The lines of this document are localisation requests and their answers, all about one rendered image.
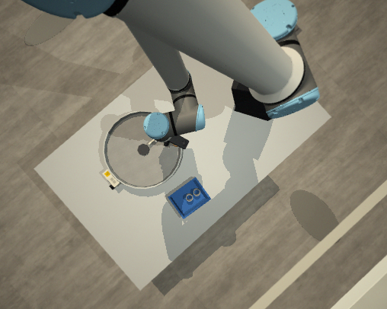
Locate blue crate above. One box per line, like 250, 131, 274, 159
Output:
168, 177, 210, 219

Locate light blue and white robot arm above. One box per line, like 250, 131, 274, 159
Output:
21, 0, 320, 149

